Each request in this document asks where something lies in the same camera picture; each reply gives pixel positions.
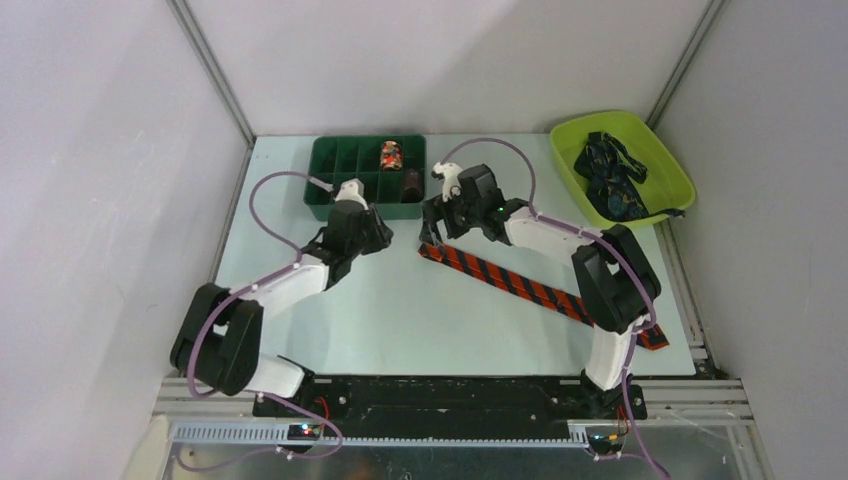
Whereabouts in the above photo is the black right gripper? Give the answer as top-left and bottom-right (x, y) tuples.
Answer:
(420, 186), (483, 248)

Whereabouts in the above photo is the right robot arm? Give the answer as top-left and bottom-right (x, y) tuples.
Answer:
(419, 163), (661, 421)

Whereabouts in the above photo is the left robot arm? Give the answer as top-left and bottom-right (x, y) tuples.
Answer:
(170, 200), (393, 417)

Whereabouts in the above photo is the brown patterned rolled tie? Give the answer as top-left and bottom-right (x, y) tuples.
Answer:
(401, 168), (424, 203)

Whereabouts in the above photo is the green compartment organizer tray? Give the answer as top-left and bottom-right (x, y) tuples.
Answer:
(308, 134), (427, 221)

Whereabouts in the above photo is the navy floral gold tie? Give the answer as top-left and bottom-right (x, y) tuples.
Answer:
(574, 131), (685, 223)

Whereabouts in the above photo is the lime green plastic bin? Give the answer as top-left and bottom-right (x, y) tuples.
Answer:
(549, 110), (696, 230)

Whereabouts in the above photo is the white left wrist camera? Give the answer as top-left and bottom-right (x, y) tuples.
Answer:
(334, 178), (369, 210)

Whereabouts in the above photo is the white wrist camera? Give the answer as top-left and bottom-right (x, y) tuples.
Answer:
(431, 162), (463, 202)
(334, 178), (369, 210)

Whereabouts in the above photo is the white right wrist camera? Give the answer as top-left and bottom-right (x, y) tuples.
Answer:
(431, 162), (463, 202)

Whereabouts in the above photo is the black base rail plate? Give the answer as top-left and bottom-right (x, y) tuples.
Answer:
(291, 375), (648, 441)

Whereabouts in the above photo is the left corner aluminium post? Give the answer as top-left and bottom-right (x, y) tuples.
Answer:
(166, 0), (257, 148)

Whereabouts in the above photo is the corner aluminium post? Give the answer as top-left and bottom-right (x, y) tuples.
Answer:
(166, 0), (257, 148)
(645, 0), (727, 130)

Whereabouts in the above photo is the right corner aluminium post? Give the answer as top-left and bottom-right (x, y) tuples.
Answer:
(645, 0), (727, 130)

